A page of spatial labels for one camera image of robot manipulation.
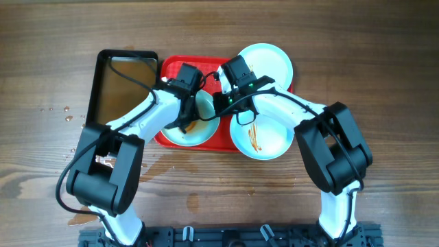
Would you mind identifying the orange green scrub sponge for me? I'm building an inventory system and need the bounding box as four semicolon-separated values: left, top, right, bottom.
182;121;198;134

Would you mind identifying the white plate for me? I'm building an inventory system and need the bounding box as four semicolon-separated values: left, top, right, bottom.
161;90;220;147
239;43;294;90
230;110;294;161

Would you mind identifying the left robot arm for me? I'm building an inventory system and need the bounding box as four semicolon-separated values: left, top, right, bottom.
56;86;199;246

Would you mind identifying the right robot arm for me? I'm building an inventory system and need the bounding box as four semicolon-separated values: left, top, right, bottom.
213;76;372;246

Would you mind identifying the red plastic tray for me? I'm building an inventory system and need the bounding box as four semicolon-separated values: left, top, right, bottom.
153;55;294;153

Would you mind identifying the black rectangular water basin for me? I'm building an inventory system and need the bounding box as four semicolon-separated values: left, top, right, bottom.
86;49;159;125

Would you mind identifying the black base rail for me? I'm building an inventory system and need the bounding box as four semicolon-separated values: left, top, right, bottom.
78;223;384;247

